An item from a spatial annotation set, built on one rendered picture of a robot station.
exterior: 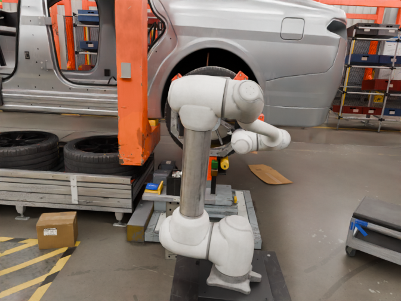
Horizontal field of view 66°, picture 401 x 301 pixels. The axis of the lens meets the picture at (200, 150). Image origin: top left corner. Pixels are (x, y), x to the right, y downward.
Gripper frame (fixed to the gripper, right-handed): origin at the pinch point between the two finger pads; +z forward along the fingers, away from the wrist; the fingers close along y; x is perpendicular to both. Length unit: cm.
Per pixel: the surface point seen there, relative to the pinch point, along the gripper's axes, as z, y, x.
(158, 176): 24, -53, -44
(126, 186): 16, -74, -50
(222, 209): 23, -4, -67
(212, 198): -20.8, -13.0, -38.0
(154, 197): -23, -46, -39
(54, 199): 16, -128, -64
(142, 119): 8, -61, 1
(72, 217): -7, -105, -65
